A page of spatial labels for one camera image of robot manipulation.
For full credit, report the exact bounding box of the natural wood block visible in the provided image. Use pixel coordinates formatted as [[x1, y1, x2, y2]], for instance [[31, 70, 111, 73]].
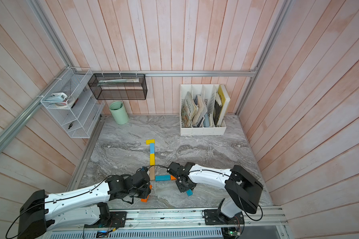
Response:
[[149, 166, 155, 181]]

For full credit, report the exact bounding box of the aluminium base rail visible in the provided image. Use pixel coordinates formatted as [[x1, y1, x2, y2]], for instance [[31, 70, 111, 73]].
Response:
[[47, 206, 288, 234]]

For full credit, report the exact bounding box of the white wire wall shelf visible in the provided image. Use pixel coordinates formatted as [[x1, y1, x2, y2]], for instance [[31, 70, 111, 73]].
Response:
[[41, 67, 105, 138]]

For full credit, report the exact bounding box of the tape dispenser on shelf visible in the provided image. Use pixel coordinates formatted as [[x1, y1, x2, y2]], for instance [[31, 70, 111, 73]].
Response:
[[46, 92, 68, 108]]

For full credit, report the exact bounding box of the yellow cover book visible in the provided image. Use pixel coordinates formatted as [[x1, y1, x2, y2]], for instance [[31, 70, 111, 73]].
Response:
[[213, 85, 230, 126]]

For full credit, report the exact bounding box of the black mesh wall basket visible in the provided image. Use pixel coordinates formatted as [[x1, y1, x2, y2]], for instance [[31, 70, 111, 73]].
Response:
[[88, 73, 148, 100]]

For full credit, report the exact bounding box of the paper in mesh basket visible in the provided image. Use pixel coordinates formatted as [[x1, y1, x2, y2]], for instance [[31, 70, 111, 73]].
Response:
[[98, 78, 139, 84]]

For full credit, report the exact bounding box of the white file organizer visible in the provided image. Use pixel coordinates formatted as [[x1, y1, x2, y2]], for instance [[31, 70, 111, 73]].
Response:
[[180, 84, 226, 136]]

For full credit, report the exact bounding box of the teal block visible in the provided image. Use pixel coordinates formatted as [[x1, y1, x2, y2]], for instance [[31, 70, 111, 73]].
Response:
[[155, 175, 171, 181], [186, 189, 193, 197]]

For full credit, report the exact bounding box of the illustrated children's book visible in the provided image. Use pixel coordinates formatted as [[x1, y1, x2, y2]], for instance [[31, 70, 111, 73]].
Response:
[[181, 92, 198, 128]]

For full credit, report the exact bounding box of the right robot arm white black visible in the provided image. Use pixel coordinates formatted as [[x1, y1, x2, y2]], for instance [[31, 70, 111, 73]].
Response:
[[167, 162, 263, 225]]

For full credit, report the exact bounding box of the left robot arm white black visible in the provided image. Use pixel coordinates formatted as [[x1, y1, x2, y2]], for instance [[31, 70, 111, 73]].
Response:
[[16, 170, 151, 239]]

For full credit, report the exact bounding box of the long yellow block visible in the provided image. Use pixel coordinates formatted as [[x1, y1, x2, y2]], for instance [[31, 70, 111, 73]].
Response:
[[150, 153, 155, 166]]

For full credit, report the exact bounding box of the green plastic cup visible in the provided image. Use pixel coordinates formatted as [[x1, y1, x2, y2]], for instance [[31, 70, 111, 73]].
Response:
[[109, 101, 129, 125]]

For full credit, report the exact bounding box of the light blue block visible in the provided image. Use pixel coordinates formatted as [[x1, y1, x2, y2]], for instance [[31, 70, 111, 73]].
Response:
[[150, 143, 155, 154]]

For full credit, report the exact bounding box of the short yellow block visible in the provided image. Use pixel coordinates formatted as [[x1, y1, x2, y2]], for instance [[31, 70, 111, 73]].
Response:
[[146, 139, 155, 144]]

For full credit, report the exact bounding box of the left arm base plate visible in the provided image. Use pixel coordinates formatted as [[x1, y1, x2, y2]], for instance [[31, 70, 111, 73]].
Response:
[[84, 211, 127, 229]]

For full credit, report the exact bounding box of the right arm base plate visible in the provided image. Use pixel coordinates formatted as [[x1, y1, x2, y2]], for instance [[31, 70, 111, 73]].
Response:
[[202, 209, 244, 226]]

